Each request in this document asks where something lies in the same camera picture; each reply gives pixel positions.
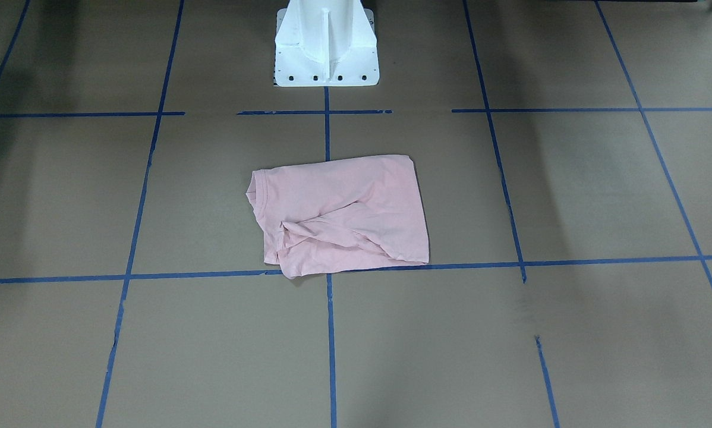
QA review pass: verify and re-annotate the white camera mast base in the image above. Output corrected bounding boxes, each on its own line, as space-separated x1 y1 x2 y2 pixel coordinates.
273 1 380 87

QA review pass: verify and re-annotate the pink Snoopy t-shirt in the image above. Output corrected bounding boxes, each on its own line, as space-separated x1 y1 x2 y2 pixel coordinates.
245 155 430 279

